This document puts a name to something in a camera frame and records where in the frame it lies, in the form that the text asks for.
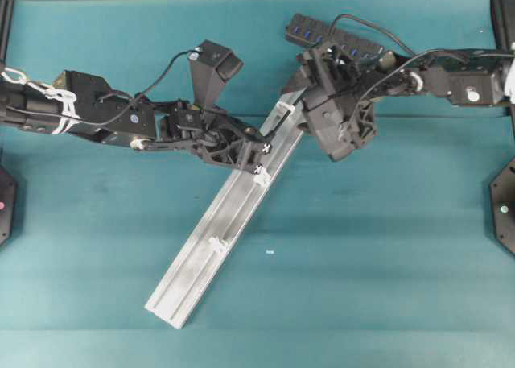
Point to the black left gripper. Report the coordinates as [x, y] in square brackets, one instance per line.
[215, 137]

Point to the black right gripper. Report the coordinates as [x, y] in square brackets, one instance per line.
[328, 67]

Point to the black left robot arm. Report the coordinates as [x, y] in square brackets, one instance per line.
[85, 106]

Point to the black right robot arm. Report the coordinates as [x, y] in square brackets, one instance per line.
[464, 77]

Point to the black USB hub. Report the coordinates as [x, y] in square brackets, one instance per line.
[307, 32]

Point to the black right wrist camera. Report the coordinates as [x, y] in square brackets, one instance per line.
[326, 122]

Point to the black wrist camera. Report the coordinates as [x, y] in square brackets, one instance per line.
[326, 122]
[212, 66]

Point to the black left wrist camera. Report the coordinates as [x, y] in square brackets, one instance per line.
[212, 66]

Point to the aluminium profile rail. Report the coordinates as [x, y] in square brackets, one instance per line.
[210, 243]

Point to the black right frame post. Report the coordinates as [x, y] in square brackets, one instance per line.
[502, 16]

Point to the black frame post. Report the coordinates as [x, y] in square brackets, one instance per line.
[6, 14]
[502, 16]

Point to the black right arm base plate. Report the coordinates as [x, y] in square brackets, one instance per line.
[502, 201]

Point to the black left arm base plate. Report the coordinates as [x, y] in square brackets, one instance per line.
[8, 199]

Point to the black left frame post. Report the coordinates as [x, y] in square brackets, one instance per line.
[6, 14]

